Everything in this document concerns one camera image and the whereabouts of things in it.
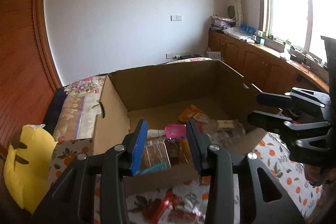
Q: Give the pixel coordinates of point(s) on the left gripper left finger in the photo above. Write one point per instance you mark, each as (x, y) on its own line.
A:
(71, 197)

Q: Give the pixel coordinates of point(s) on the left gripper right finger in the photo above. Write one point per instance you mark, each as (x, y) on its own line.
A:
(262, 197)

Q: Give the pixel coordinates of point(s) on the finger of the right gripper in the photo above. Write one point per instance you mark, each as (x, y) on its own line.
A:
(269, 122)
(288, 101)

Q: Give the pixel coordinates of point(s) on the pink snack packet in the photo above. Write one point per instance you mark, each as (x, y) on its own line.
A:
(176, 132)

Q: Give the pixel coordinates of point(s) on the brown sesame bar pack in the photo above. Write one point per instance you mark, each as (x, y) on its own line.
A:
(155, 152)

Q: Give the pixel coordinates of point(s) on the white orange snack bag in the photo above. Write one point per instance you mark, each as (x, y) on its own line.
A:
(224, 132)

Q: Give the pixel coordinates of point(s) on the right hand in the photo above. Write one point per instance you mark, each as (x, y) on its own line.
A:
(315, 175)

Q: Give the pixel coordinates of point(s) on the wooden cabinet counter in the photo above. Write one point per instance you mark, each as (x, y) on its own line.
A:
(263, 66)

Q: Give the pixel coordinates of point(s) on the orange print bedsheet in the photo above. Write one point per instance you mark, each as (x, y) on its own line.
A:
(271, 151)

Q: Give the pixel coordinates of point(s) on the brown cardboard box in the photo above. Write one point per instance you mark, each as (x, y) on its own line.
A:
(231, 97)

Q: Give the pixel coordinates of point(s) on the blue candy wrapper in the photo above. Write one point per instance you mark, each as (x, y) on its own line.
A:
(156, 168)

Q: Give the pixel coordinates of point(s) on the orange snack packet in box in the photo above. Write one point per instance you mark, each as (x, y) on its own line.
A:
(189, 113)

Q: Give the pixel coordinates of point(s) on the yellow plush toy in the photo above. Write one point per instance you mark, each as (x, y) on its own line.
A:
(27, 164)

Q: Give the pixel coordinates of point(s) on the red white snack packet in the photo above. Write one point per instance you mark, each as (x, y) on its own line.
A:
(175, 209)

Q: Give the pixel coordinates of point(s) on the white cream snack packet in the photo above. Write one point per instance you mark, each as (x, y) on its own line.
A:
(155, 133)

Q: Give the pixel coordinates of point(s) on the floral quilt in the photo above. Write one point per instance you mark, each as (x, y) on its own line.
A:
(99, 106)

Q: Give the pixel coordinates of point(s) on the wooden wardrobe door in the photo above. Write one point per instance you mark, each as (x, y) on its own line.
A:
(28, 75)

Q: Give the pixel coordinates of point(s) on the white wall socket strip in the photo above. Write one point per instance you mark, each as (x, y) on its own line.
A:
(177, 55)

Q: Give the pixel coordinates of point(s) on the window with wooden frame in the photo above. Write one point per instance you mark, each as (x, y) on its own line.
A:
(301, 23)

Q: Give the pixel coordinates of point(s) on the white wall switch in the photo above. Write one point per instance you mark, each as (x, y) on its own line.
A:
(175, 18)

